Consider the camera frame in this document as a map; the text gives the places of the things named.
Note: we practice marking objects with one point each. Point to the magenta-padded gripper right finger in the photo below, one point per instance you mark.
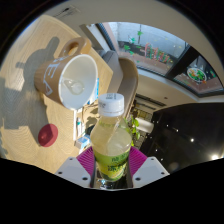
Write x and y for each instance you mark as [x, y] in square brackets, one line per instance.
[148, 169]

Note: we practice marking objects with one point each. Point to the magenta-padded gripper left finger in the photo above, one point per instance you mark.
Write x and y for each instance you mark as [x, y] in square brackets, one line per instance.
[79, 168]

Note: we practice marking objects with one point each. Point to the clear bottle with white cap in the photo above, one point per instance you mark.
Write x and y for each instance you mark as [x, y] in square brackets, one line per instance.
[110, 140]

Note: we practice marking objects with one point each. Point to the green potted plant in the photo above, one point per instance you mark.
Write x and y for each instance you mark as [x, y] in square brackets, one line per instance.
[134, 128]

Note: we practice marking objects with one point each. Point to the flat round red coaster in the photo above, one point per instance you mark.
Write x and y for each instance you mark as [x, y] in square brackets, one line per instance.
[48, 135]

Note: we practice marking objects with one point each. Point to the brown mug with white inside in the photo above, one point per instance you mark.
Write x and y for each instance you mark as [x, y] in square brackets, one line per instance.
[66, 81]

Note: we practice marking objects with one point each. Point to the tan chair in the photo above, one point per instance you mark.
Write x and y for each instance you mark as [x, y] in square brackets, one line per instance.
[128, 78]

